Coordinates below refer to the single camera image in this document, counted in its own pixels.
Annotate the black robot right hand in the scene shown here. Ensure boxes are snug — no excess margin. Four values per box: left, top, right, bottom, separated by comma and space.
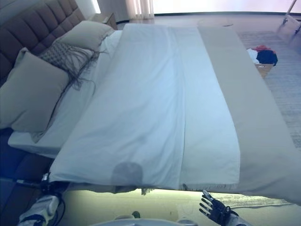
198, 189, 232, 223

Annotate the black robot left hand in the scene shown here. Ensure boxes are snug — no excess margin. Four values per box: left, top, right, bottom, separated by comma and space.
16, 173, 69, 196

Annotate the white duvet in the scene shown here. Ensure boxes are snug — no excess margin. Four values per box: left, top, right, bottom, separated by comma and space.
49, 22, 240, 191

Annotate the white bed sheet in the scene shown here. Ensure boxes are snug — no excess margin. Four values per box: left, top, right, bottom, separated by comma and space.
8, 29, 123, 160

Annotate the beige bed blanket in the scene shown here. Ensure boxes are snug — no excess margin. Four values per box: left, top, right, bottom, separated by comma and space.
197, 24, 301, 201

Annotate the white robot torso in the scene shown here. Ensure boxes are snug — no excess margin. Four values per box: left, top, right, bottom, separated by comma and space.
101, 213, 189, 226

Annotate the beige pillow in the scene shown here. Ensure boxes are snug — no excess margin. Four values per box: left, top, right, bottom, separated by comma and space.
55, 20, 115, 51
0, 47, 70, 143

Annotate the woven fringed throw pillow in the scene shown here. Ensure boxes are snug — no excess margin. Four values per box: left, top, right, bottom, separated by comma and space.
37, 41, 111, 91

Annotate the grey striped rug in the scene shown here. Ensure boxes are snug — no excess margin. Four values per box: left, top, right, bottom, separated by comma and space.
211, 30, 301, 208

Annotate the white garment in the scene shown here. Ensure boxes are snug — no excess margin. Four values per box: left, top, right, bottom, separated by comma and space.
246, 48, 261, 64

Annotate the black garment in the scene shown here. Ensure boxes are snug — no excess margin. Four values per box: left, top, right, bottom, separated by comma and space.
255, 49, 278, 66

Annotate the brown tufted headboard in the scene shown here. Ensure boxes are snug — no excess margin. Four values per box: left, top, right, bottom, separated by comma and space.
0, 0, 87, 87

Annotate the wooden nightstand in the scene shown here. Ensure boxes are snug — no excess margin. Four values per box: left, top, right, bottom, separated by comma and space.
93, 13, 118, 30

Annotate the pale pleated curtain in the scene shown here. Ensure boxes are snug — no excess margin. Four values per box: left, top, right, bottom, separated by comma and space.
124, 0, 156, 21

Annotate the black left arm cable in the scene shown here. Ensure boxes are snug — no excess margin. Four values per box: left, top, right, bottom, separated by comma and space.
56, 193, 67, 217

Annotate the dark brown bed frame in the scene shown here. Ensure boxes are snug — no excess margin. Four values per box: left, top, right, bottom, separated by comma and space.
0, 128, 69, 205

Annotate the wall light strip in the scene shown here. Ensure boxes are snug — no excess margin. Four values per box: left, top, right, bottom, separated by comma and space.
90, 0, 102, 15

